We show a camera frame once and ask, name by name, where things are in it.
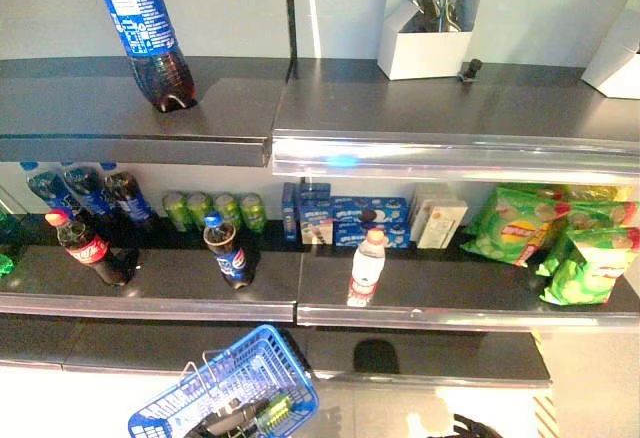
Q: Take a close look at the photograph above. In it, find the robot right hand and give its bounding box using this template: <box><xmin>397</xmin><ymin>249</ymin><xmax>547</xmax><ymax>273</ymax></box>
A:
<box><xmin>452</xmin><ymin>413</ymin><xmax>507</xmax><ymax>438</ymax></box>

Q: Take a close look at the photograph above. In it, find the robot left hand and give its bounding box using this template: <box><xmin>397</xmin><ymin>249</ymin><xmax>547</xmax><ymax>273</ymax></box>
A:
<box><xmin>188</xmin><ymin>404</ymin><xmax>269</xmax><ymax>438</ymax></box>

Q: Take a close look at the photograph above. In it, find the blue plastic shopping basket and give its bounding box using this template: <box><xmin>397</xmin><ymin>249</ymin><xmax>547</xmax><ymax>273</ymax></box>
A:
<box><xmin>127</xmin><ymin>324</ymin><xmax>320</xmax><ymax>438</ymax></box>

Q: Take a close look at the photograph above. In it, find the water bottle red label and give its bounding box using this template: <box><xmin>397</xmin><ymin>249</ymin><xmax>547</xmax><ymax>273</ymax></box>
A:
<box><xmin>346</xmin><ymin>227</ymin><xmax>388</xmax><ymax>308</ymax></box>

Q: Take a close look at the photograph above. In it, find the green can in basket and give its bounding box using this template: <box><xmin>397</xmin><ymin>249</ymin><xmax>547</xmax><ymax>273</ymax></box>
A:
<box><xmin>257</xmin><ymin>391</ymin><xmax>296</xmax><ymax>432</ymax></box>

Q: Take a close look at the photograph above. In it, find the black low shelf board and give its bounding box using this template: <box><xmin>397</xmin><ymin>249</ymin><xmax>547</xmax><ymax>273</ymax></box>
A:
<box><xmin>0</xmin><ymin>315</ymin><xmax>70</xmax><ymax>372</ymax></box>
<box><xmin>62</xmin><ymin>315</ymin><xmax>312</xmax><ymax>375</ymax></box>
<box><xmin>299</xmin><ymin>327</ymin><xmax>554</xmax><ymax>388</ymax></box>

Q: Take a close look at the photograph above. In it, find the large green chips bag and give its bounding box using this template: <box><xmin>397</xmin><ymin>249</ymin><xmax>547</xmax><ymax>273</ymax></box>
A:
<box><xmin>459</xmin><ymin>183</ymin><xmax>572</xmax><ymax>268</ymax></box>

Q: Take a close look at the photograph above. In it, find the beige carton box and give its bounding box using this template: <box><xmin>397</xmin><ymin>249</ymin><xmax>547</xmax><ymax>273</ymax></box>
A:
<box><xmin>408</xmin><ymin>183</ymin><xmax>451</xmax><ymax>239</ymax></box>
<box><xmin>416</xmin><ymin>199</ymin><xmax>470</xmax><ymax>250</ymax></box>

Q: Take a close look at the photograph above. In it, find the Oreo box cream picture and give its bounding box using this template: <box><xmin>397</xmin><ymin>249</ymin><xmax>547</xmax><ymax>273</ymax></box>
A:
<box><xmin>299</xmin><ymin>205</ymin><xmax>335</xmax><ymax>246</ymax></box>

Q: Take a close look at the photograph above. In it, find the Coca-Cola bottle red cap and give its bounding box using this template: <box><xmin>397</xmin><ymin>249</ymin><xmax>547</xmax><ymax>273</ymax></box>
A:
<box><xmin>44</xmin><ymin>209</ymin><xmax>132</xmax><ymax>287</ymax></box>

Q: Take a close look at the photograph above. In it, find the small blue Oreo box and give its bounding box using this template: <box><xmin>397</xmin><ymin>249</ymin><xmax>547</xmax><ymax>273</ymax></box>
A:
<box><xmin>298</xmin><ymin>182</ymin><xmax>333</xmax><ymax>209</ymax></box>

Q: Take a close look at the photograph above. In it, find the yellow chips bag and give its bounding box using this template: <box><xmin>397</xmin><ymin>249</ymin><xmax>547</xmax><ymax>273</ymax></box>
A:
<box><xmin>563</xmin><ymin>184</ymin><xmax>639</xmax><ymax>205</ymax></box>

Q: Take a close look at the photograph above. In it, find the dark shelf board clear strip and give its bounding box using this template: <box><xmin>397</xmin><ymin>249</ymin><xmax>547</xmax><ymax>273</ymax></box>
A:
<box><xmin>271</xmin><ymin>57</ymin><xmax>640</xmax><ymax>185</ymax></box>

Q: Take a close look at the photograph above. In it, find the dark metal shelf board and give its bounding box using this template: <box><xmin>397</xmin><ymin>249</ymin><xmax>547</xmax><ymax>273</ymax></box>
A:
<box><xmin>0</xmin><ymin>56</ymin><xmax>294</xmax><ymax>168</ymax></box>

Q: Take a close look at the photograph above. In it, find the small black clip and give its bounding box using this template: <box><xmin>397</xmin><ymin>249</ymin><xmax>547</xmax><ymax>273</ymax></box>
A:
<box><xmin>458</xmin><ymin>57</ymin><xmax>484</xmax><ymax>85</ymax></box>

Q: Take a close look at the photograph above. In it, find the white open cardboard box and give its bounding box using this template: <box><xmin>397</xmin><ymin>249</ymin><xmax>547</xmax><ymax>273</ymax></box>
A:
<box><xmin>376</xmin><ymin>0</ymin><xmax>482</xmax><ymax>81</ymax></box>
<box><xmin>580</xmin><ymin>0</ymin><xmax>640</xmax><ymax>100</ymax></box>

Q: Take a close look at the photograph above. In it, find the large Pepsi cola bottle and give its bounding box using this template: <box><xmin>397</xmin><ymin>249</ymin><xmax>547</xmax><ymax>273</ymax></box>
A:
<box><xmin>82</xmin><ymin>0</ymin><xmax>200</xmax><ymax>114</ymax></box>

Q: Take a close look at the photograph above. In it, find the dark shelf upright post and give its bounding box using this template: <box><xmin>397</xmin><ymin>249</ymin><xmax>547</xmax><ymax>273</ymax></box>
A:
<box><xmin>282</xmin><ymin>0</ymin><xmax>300</xmax><ymax>84</ymax></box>

